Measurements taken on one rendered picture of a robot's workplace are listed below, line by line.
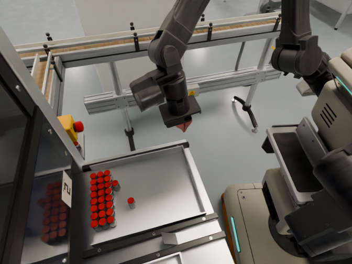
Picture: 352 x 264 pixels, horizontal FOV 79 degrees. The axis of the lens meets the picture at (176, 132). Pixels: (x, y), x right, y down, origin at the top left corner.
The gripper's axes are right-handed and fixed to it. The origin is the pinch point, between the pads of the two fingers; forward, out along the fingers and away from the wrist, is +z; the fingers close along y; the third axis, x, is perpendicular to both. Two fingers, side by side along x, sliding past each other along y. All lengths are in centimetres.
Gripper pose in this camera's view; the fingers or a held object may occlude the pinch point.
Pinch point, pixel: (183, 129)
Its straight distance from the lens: 63.6
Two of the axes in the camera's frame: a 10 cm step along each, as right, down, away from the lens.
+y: -9.5, 3.1, -0.6
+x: 2.8, 7.3, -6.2
